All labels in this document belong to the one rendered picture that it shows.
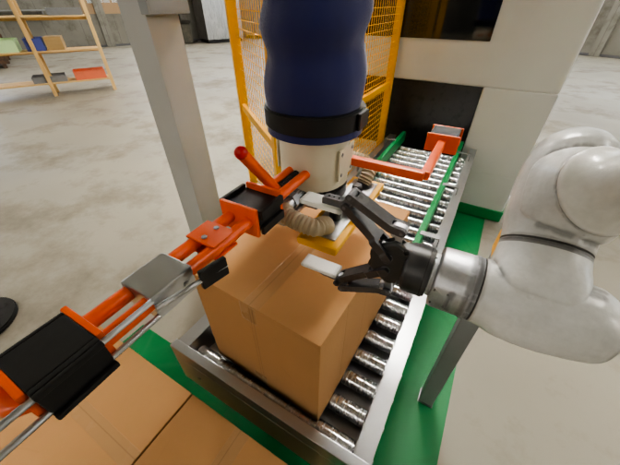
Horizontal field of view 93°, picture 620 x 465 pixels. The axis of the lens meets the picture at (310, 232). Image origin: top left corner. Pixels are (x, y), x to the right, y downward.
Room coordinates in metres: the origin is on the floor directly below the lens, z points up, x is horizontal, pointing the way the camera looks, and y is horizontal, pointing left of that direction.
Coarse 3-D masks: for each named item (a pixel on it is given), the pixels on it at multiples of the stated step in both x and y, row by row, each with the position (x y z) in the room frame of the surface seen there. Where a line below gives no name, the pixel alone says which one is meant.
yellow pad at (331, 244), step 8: (352, 184) 0.72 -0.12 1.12; (360, 184) 0.71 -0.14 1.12; (376, 184) 0.76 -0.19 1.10; (368, 192) 0.71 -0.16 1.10; (376, 192) 0.72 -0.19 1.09; (328, 216) 0.60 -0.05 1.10; (336, 216) 0.57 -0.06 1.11; (344, 216) 0.60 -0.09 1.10; (336, 224) 0.56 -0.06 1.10; (344, 224) 0.56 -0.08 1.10; (352, 224) 0.57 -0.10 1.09; (336, 232) 0.53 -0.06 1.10; (344, 232) 0.54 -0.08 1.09; (304, 240) 0.51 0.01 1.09; (312, 240) 0.51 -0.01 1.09; (320, 240) 0.51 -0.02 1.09; (328, 240) 0.51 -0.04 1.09; (336, 240) 0.51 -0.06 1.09; (344, 240) 0.52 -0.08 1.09; (320, 248) 0.49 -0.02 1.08; (328, 248) 0.49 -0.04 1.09; (336, 248) 0.48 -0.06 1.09
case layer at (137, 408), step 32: (128, 352) 0.55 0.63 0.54; (128, 384) 0.45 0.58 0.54; (160, 384) 0.45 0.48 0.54; (32, 416) 0.35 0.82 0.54; (96, 416) 0.35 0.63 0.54; (128, 416) 0.35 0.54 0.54; (160, 416) 0.35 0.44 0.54; (192, 416) 0.35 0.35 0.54; (0, 448) 0.27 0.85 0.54; (32, 448) 0.27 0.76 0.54; (64, 448) 0.27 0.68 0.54; (96, 448) 0.27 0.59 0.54; (128, 448) 0.27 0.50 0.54; (160, 448) 0.27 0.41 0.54; (192, 448) 0.27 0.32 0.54; (224, 448) 0.27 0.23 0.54; (256, 448) 0.27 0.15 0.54
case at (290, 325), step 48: (240, 240) 0.68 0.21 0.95; (288, 240) 0.68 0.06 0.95; (240, 288) 0.49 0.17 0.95; (288, 288) 0.49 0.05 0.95; (336, 288) 0.49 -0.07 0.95; (240, 336) 0.47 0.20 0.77; (288, 336) 0.38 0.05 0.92; (336, 336) 0.40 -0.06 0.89; (288, 384) 0.39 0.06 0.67; (336, 384) 0.43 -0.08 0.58
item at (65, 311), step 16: (64, 320) 0.20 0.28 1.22; (80, 320) 0.20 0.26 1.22; (32, 336) 0.18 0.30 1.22; (48, 336) 0.18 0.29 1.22; (64, 336) 0.18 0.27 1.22; (80, 336) 0.18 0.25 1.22; (96, 336) 0.19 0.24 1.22; (16, 352) 0.17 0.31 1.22; (32, 352) 0.17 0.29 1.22; (48, 352) 0.17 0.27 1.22; (64, 352) 0.17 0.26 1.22; (112, 352) 0.19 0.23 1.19; (0, 368) 0.15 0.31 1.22; (16, 368) 0.15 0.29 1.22; (32, 368) 0.15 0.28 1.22; (48, 368) 0.15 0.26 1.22; (0, 384) 0.13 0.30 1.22; (16, 384) 0.13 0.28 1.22; (32, 384) 0.13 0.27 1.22; (16, 400) 0.12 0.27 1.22
